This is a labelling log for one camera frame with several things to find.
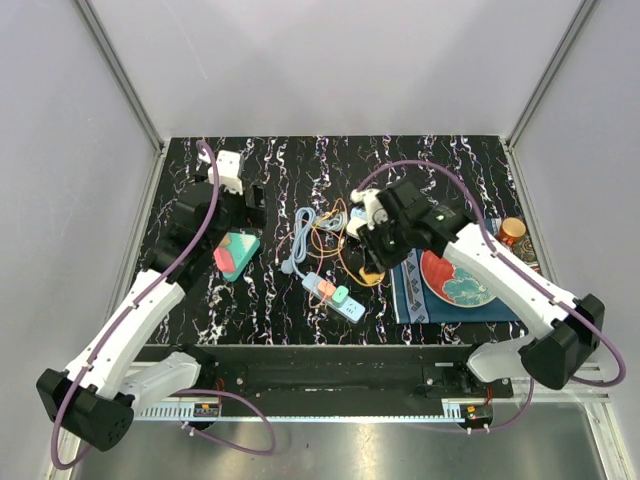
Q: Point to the teal small charger plug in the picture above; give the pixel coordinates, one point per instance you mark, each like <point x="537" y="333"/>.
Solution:
<point x="339" y="295"/>

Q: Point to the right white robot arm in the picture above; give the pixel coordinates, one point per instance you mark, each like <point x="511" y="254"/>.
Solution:
<point x="561" y="328"/>

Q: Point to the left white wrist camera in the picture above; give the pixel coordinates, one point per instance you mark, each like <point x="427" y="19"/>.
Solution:
<point x="229" y="165"/>

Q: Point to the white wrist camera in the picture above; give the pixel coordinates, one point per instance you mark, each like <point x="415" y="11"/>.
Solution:
<point x="368" y="201"/>
<point x="229" y="165"/>

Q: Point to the round light blue power socket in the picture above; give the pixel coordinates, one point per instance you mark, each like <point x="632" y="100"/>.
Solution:
<point x="358" y="213"/>

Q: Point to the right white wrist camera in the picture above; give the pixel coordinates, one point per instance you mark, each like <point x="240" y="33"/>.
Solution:
<point x="368" y="201"/>

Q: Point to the silver metal fork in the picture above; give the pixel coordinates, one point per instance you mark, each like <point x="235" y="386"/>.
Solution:
<point x="410" y="287"/>

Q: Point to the teal triangular power strip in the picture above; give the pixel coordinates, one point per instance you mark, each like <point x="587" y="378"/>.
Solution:
<point x="242" y="248"/>

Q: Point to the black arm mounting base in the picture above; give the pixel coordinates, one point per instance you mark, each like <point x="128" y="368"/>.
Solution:
<point x="346" y="381"/>

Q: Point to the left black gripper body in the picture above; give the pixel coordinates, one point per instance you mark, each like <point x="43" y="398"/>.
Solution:
<point x="233" y="215"/>

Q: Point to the dark blue patterned placemat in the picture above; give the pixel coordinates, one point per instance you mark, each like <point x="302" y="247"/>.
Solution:
<point x="429" y="309"/>

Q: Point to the colourful patterned coaster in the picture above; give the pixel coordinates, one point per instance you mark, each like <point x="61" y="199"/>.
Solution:
<point x="523" y="249"/>

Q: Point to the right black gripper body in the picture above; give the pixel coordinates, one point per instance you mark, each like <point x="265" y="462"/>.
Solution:
<point x="388" y="240"/>

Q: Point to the light blue long power strip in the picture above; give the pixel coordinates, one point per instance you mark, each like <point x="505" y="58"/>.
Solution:
<point x="351" y="309"/>

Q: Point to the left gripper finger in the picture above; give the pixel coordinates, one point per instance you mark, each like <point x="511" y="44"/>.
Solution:
<point x="255" y="205"/>
<point x="201" y="176"/>

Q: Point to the red floral ceramic plate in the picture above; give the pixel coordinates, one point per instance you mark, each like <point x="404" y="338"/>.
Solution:
<point x="453" y="285"/>

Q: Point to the copper metal cup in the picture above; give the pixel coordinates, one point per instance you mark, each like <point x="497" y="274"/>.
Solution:
<point x="512" y="230"/>

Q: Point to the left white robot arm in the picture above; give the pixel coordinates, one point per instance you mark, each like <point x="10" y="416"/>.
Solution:
<point x="95" y="397"/>

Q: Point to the white square plug adapter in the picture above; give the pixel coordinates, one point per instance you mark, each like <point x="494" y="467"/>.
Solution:
<point x="352" y="229"/>

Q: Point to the salmon small charger plug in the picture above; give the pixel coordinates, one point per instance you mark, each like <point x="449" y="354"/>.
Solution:
<point x="325" y="290"/>

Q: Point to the yellow small charger plug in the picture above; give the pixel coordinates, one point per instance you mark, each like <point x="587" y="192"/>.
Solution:
<point x="370" y="279"/>

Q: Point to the pink square plug adapter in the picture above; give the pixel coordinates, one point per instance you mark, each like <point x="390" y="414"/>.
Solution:
<point x="224" y="260"/>

